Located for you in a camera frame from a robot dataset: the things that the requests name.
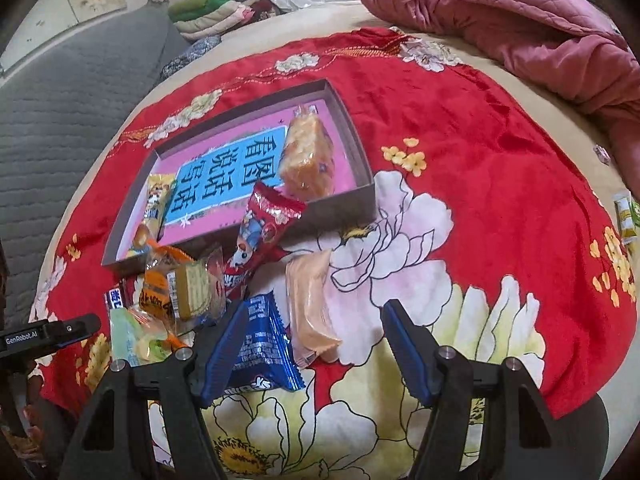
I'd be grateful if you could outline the blue floral pillow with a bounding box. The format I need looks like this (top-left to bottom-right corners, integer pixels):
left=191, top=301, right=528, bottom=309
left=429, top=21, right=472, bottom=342
left=160, top=35, right=223, bottom=81

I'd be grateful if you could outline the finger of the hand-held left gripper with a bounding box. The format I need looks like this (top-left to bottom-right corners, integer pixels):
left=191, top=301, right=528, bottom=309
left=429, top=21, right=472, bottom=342
left=44, top=313, right=102, bottom=350

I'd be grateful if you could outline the dark brown chocolate packet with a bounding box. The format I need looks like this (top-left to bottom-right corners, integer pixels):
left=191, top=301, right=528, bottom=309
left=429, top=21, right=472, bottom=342
left=102, top=280, right=146, bottom=321

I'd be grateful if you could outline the clear green cake packet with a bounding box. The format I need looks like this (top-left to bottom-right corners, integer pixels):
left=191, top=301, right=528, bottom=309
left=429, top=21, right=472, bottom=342
left=165, top=250, right=228, bottom=323

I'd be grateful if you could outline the clear bread packet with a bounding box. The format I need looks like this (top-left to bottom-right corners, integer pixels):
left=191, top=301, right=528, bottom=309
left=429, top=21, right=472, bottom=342
left=279, top=105, right=335, bottom=200

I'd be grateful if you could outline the stack of folded clothes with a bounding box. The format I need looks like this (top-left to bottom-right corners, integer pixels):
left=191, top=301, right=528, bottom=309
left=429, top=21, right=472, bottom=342
left=167, top=0, right=281, bottom=43

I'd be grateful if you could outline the pink and blue book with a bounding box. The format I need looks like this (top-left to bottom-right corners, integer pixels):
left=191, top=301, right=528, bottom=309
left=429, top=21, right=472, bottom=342
left=117, top=97, right=361, bottom=261

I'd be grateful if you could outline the blue snack packet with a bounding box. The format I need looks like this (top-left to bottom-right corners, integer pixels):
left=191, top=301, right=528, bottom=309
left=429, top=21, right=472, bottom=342
left=225, top=291, right=307, bottom=393

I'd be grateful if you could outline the peach wafer packet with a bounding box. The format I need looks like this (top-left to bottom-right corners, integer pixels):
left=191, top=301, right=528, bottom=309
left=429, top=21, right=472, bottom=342
left=285, top=250, right=343, bottom=368

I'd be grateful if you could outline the small yellow green packet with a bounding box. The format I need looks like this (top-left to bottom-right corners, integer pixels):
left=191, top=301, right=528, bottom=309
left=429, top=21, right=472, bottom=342
left=614, top=192, right=640, bottom=246

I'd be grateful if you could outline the red snack packet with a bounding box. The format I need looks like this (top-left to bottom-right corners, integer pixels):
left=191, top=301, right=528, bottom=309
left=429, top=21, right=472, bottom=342
left=222, top=181, right=307, bottom=301

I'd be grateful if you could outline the orange peanut packet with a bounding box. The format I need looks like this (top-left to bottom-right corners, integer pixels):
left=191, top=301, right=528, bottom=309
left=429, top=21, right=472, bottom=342
left=135, top=245, right=201, bottom=348

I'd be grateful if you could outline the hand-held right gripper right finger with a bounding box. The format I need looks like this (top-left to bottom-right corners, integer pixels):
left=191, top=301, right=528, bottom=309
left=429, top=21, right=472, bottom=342
left=380, top=299, right=576, bottom=480

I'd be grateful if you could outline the grey cardboard box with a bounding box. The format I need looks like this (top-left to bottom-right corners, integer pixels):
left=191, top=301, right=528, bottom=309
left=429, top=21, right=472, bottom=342
left=101, top=78, right=377, bottom=276

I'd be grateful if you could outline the pink quilt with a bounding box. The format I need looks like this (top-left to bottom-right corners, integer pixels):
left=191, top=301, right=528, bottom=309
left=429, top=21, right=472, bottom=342
left=355, top=0, right=640, bottom=191

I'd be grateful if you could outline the red floral blanket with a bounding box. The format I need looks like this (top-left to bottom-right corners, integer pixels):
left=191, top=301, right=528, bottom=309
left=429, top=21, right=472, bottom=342
left=27, top=27, right=626, bottom=480

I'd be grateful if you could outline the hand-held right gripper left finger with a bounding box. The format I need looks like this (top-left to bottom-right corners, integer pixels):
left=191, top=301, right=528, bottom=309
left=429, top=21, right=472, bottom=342
left=55, top=299, right=251, bottom=480

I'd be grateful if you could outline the yellow snack packet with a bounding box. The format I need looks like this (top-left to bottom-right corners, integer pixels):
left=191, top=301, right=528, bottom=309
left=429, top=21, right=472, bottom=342
left=131, top=173, right=178, bottom=253

